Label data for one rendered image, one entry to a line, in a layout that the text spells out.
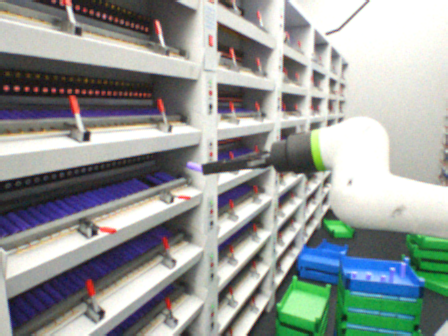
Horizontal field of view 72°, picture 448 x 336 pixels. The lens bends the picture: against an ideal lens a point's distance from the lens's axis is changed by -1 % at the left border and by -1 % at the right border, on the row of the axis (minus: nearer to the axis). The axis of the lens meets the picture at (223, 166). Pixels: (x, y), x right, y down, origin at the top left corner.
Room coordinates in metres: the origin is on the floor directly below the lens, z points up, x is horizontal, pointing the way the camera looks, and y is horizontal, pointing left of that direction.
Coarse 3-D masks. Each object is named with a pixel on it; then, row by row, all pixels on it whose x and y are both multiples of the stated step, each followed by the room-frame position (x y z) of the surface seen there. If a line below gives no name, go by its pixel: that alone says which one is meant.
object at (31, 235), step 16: (144, 192) 0.82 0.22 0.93; (96, 208) 0.68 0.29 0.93; (112, 208) 0.71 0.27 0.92; (128, 208) 0.75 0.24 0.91; (48, 224) 0.58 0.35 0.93; (64, 224) 0.60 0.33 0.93; (0, 240) 0.51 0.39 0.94; (16, 240) 0.52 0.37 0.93; (32, 240) 0.55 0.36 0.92; (48, 240) 0.56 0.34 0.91
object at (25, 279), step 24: (120, 168) 0.90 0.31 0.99; (168, 168) 1.05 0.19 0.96; (24, 192) 0.66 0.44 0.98; (192, 192) 0.96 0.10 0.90; (120, 216) 0.72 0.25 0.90; (144, 216) 0.75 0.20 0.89; (168, 216) 0.84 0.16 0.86; (72, 240) 0.59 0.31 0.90; (96, 240) 0.61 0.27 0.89; (120, 240) 0.68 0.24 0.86; (24, 264) 0.50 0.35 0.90; (48, 264) 0.52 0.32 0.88; (72, 264) 0.57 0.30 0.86; (24, 288) 0.49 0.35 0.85
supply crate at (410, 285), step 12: (348, 264) 1.38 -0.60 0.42; (360, 264) 1.37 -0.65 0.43; (372, 264) 1.36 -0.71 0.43; (384, 264) 1.35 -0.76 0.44; (396, 264) 1.34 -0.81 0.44; (408, 264) 1.31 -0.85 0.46; (348, 276) 1.20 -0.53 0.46; (360, 276) 1.30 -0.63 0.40; (372, 276) 1.30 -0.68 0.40; (396, 276) 1.30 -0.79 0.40; (408, 276) 1.29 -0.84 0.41; (348, 288) 1.20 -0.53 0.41; (360, 288) 1.19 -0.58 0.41; (372, 288) 1.18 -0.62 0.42; (384, 288) 1.17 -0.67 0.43; (396, 288) 1.16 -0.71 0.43; (408, 288) 1.15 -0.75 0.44; (420, 288) 1.14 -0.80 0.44
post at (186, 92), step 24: (168, 0) 1.04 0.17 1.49; (168, 24) 1.05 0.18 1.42; (192, 24) 1.00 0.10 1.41; (168, 96) 1.05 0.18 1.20; (192, 96) 1.01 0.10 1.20; (216, 96) 1.07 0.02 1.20; (216, 120) 1.07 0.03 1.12; (216, 144) 1.07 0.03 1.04; (216, 192) 1.07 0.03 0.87; (192, 216) 1.01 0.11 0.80; (216, 216) 1.07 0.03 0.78; (216, 240) 1.06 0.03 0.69; (216, 264) 1.06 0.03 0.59; (216, 288) 1.06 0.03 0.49; (216, 312) 1.06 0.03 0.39
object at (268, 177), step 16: (240, 0) 1.70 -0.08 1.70; (256, 0) 1.66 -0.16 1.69; (272, 0) 1.62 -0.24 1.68; (256, 16) 1.66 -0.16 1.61; (272, 16) 1.62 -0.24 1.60; (240, 48) 1.70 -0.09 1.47; (256, 48) 1.66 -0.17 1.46; (256, 64) 1.66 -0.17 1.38; (272, 64) 1.62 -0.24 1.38; (256, 96) 1.66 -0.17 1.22; (272, 96) 1.61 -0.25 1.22; (256, 176) 1.65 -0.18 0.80; (272, 176) 1.61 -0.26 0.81; (272, 208) 1.61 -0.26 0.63; (272, 240) 1.62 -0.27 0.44; (272, 256) 1.63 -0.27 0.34; (272, 288) 1.65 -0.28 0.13; (272, 304) 1.66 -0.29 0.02
